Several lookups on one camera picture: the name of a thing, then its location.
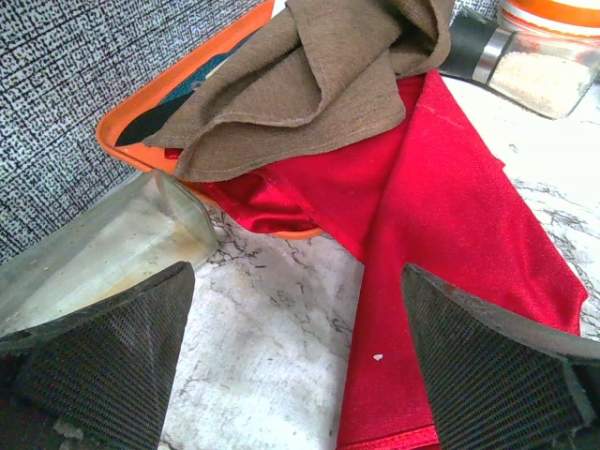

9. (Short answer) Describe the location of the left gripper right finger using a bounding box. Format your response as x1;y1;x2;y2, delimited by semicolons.
401;264;599;449

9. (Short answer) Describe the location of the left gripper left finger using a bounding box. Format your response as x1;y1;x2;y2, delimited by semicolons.
1;262;195;449

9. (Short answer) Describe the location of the red cloth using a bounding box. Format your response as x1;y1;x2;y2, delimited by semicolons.
202;71;587;449

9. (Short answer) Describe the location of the orange tray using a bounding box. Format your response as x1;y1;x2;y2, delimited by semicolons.
95;0;324;241

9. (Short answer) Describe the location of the pepper grinder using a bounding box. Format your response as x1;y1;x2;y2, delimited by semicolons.
440;7;599;119

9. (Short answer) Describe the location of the brown cloth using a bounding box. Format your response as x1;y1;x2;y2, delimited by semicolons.
144;0;454;182

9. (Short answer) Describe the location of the white orange bowl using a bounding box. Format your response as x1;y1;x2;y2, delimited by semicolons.
497;0;600;46

